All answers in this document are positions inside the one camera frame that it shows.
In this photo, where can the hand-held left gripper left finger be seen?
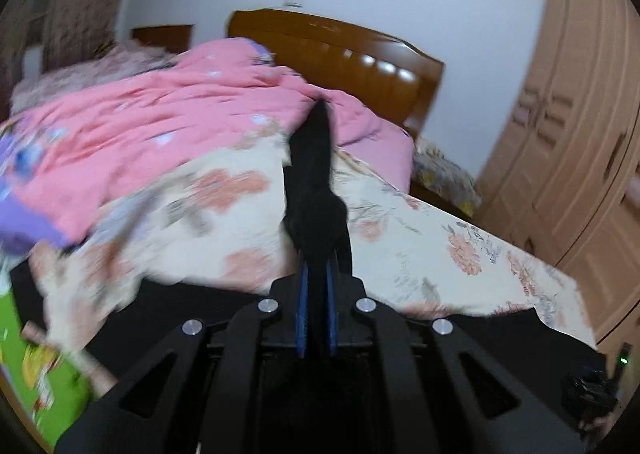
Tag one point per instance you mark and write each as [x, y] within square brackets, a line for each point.
[301, 319]

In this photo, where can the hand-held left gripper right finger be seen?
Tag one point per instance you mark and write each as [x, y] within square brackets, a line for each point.
[332, 319]

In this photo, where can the black pants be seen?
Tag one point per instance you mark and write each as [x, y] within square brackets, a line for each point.
[312, 184]

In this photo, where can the floral bedsheet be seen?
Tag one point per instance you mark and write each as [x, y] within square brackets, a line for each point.
[410, 254]

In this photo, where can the yellow floral pillow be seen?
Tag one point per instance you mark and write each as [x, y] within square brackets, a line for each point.
[442, 172]

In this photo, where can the pink quilt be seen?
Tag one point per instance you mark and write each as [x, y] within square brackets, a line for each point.
[150, 134]

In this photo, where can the wooden wardrobe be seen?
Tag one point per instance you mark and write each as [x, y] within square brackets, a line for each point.
[575, 144]

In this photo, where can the wooden headboard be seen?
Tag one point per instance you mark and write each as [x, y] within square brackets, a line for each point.
[345, 64]

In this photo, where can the green cartoon mat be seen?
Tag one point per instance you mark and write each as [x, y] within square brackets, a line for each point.
[45, 374]

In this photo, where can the wooden nightstand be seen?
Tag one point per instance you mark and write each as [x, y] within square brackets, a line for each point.
[162, 38]

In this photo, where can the pale pink floral blanket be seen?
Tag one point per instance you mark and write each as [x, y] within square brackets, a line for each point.
[95, 69]

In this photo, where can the white wall plate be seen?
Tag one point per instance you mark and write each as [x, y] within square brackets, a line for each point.
[293, 2]

